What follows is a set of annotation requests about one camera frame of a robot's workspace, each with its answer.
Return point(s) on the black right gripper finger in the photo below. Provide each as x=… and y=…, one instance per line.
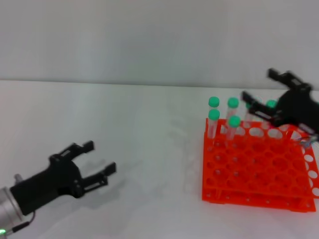
x=286, y=77
x=259, y=109

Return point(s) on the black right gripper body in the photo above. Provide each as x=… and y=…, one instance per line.
x=296, y=107

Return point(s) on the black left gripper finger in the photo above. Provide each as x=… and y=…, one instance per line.
x=99, y=175
x=77, y=149

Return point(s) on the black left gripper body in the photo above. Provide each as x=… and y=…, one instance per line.
x=49, y=181

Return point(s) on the test tube with green cap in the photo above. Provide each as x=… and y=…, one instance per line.
x=271, y=104
x=234, y=121
x=213, y=114
x=213, y=100
x=232, y=102
x=248, y=117

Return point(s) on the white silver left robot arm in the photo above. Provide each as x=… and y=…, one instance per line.
x=8, y=209

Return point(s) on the orange test tube rack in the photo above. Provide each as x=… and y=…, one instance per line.
x=249, y=193

